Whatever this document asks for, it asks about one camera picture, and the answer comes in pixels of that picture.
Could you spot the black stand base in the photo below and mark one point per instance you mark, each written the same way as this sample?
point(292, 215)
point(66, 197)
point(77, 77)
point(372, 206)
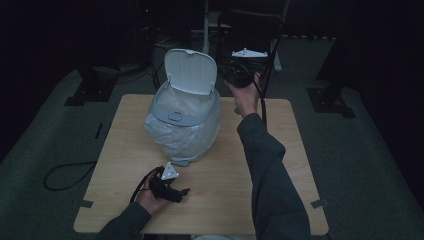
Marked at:
point(90, 91)
point(330, 101)

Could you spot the white lidded trash can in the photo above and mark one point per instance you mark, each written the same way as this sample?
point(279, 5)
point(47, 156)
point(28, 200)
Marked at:
point(190, 71)

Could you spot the white plastic trash bag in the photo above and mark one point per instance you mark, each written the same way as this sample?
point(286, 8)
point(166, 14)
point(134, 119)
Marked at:
point(181, 140)

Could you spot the person's right hand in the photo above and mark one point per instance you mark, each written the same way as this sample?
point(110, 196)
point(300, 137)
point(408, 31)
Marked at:
point(248, 100)

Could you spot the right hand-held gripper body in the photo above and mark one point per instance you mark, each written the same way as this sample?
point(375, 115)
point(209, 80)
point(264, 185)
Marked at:
point(238, 73)

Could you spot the small black floor strip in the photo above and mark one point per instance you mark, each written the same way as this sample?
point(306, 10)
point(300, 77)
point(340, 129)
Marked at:
point(98, 131)

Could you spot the person's left hand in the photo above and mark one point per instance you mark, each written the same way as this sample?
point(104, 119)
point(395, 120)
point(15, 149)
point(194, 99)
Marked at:
point(150, 201)

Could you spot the black folding chair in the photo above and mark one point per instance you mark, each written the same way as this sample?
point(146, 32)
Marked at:
point(276, 40)

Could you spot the grey tape piece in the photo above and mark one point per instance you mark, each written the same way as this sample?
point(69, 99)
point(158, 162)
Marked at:
point(319, 203)
point(86, 203)

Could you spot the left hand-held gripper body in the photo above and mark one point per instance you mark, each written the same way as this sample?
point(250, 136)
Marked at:
point(163, 190)

